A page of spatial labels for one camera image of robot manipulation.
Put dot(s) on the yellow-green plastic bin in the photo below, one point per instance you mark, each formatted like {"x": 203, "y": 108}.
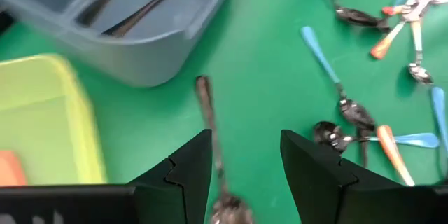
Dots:
{"x": 45, "y": 119}

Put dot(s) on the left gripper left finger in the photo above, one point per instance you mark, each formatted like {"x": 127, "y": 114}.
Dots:
{"x": 105, "y": 206}

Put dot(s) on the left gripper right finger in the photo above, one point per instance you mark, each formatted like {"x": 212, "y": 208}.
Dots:
{"x": 350, "y": 203}

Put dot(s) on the grey-blue plastic bin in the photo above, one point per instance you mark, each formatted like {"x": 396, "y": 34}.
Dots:
{"x": 147, "y": 59}

